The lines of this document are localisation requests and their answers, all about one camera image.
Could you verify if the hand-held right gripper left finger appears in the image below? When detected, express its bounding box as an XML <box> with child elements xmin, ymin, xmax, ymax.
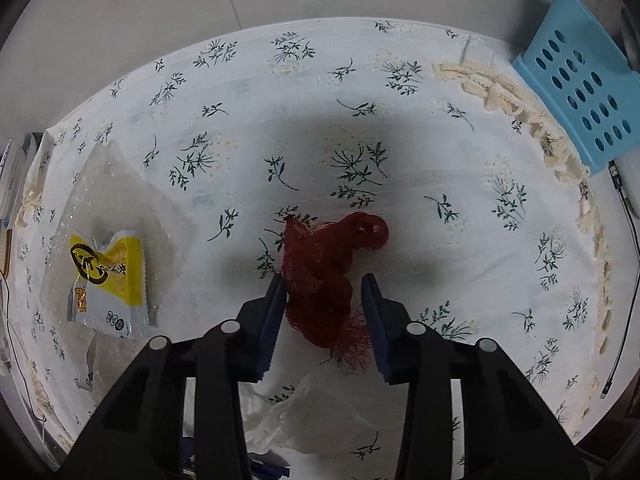
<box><xmin>55</xmin><ymin>272</ymin><xmax>288</xmax><ymax>480</ymax></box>

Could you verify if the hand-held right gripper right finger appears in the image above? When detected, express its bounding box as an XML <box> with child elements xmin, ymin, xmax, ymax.
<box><xmin>360</xmin><ymin>272</ymin><xmax>586</xmax><ymax>480</ymax></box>

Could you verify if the red mesh net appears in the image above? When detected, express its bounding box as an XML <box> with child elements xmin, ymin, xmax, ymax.
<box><xmin>280</xmin><ymin>211</ymin><xmax>390</xmax><ymax>373</ymax></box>

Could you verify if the white tissue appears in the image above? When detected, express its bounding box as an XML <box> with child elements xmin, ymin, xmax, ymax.
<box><xmin>240</xmin><ymin>375</ymin><xmax>378</xmax><ymax>456</ymax></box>

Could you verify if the blue snack packet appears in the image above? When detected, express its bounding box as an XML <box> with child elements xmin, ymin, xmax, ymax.
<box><xmin>249</xmin><ymin>454</ymin><xmax>292</xmax><ymax>480</ymax></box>

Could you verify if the yellow snack wrapper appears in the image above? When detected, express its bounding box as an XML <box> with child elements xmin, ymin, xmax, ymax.
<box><xmin>67</xmin><ymin>230</ymin><xmax>152</xmax><ymax>391</ymax></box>

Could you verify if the clear plastic bag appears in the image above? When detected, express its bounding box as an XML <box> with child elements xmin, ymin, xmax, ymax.
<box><xmin>42</xmin><ymin>140</ymin><xmax>196</xmax><ymax>396</ymax></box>

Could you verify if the white floral tablecloth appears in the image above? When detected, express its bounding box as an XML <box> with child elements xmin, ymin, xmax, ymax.
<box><xmin>10</xmin><ymin>17</ymin><xmax>613</xmax><ymax>461</ymax></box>

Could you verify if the blue plastic utensil holder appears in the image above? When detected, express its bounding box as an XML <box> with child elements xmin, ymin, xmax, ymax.
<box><xmin>511</xmin><ymin>0</ymin><xmax>640</xmax><ymax>177</ymax></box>

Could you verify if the black usb cable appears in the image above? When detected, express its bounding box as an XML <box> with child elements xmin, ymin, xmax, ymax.
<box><xmin>600</xmin><ymin>160</ymin><xmax>640</xmax><ymax>401</ymax></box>

